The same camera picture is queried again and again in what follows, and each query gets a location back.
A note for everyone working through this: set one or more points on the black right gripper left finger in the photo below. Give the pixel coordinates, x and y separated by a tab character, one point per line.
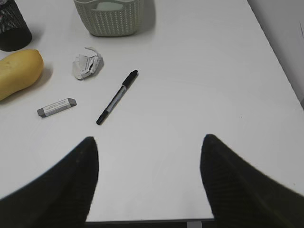
59	198

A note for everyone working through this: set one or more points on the black marker pen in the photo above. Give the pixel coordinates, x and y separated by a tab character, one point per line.
115	100

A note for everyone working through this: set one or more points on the pale green woven basket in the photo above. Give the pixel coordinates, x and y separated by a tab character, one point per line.
116	18

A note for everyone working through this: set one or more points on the waste paper ball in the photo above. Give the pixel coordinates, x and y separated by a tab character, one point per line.
86	66

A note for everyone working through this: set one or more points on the grey white eraser right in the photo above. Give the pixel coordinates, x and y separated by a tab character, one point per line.
56	107

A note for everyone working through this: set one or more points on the black mesh pen holder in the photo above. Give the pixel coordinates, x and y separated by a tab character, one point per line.
14	32

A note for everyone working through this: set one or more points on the yellow mango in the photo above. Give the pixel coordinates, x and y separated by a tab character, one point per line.
19	71

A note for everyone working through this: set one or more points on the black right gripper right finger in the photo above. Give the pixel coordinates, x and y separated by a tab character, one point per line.
240	196

